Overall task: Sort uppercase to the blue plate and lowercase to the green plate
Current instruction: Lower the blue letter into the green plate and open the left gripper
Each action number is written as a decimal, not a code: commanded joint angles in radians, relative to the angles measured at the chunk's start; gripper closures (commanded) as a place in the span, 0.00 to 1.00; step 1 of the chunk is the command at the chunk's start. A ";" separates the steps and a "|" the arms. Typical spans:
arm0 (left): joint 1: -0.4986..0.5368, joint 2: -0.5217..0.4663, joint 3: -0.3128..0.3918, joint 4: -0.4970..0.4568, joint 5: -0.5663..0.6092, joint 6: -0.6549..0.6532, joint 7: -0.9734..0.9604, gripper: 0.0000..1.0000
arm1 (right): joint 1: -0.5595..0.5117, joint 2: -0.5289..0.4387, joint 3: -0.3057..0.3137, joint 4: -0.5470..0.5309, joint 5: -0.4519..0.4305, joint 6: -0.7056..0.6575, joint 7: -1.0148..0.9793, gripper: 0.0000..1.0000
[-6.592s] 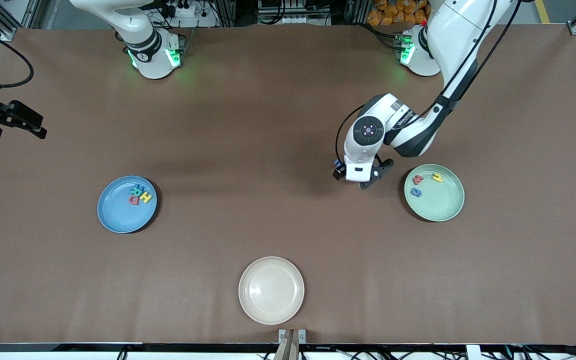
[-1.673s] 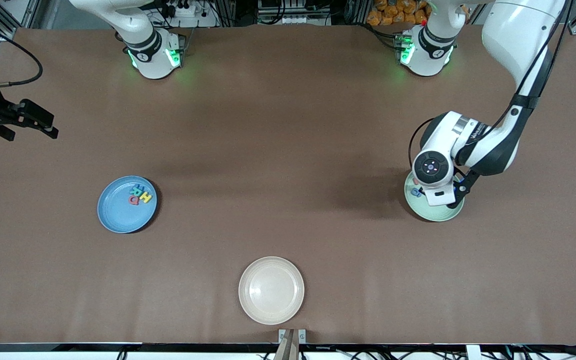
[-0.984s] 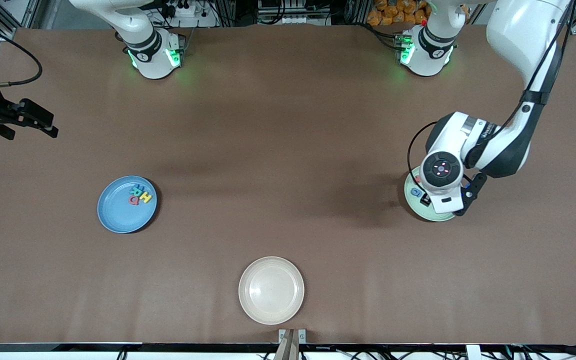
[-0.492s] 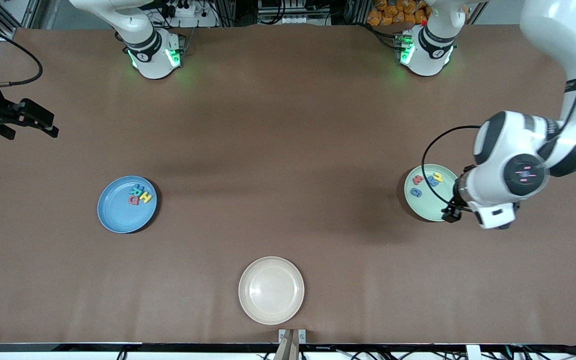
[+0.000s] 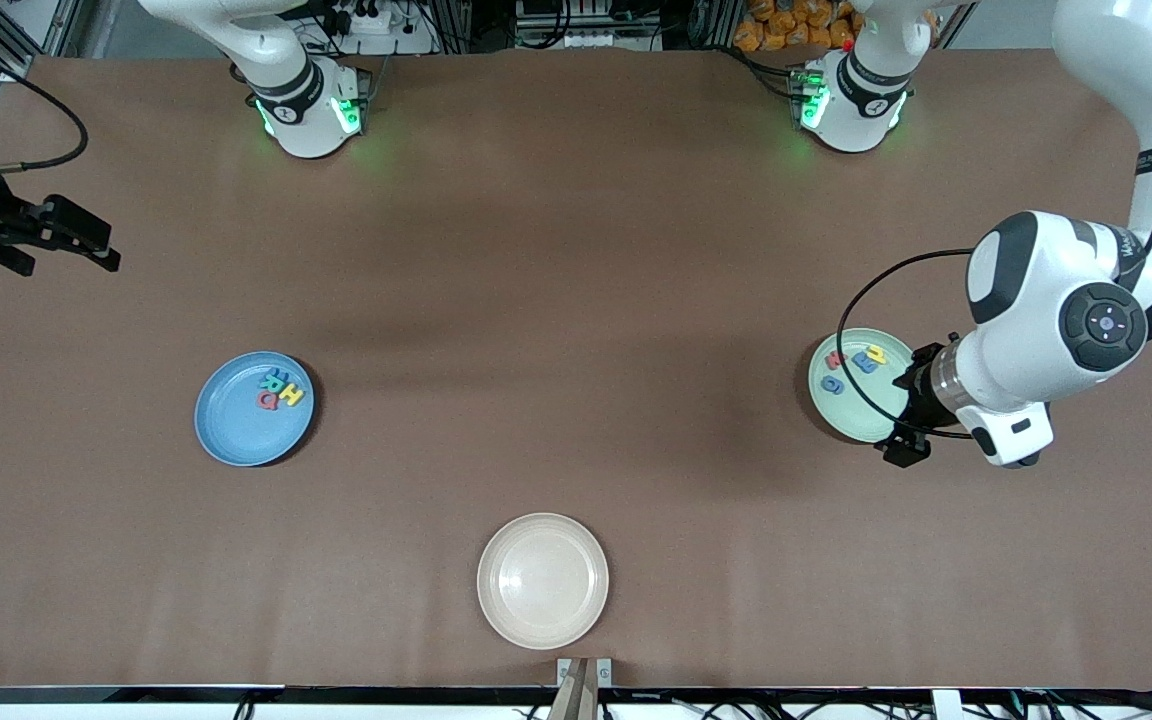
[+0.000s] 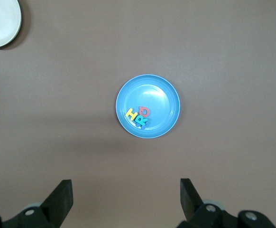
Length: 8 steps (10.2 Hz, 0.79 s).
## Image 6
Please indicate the blue foam uppercase M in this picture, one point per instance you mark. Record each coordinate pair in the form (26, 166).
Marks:
(144, 126)

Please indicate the pink foam letter Q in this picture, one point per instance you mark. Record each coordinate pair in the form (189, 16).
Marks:
(141, 111)

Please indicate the blue plate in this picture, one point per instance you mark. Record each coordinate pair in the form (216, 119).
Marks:
(161, 99)

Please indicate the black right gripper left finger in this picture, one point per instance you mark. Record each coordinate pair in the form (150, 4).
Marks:
(62, 194)

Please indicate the beige plate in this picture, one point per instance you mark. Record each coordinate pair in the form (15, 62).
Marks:
(0, 21)

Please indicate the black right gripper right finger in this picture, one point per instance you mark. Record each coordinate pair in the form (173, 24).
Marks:
(189, 197)

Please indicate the yellow foam uppercase H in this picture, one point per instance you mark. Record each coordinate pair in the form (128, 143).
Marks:
(131, 114)

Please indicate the teal foam letter R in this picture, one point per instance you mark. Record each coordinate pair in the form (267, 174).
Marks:
(142, 120)

